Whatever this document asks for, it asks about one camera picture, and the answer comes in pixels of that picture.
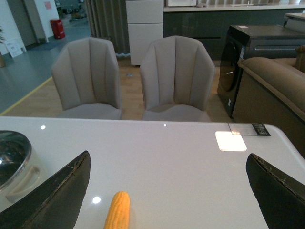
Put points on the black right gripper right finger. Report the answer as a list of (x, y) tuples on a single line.
[(281, 198)]

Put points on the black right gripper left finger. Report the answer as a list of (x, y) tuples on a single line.
[(56, 203)]

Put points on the yellow corn cob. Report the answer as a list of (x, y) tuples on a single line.
[(119, 212)]

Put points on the white electric cooking pot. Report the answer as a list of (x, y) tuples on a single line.
[(31, 176)]

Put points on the table corner label sticker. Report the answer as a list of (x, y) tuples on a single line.
[(253, 129)]

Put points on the tan sofa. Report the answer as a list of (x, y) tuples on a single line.
[(272, 91)]

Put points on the beige left dining chair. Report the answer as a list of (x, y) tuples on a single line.
[(87, 78)]

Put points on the beige dining chair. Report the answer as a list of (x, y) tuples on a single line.
[(87, 78), (176, 74)]

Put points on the beige right dining chair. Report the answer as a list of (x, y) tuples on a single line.
[(176, 74)]

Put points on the white floor sign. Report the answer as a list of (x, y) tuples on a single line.
[(14, 48)]

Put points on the red fire extinguisher box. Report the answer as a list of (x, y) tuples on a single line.
[(57, 28)]

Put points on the dark kitchen counter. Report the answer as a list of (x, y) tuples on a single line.
[(210, 27)]

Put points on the white drawer cabinet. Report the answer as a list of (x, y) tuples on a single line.
[(145, 25)]

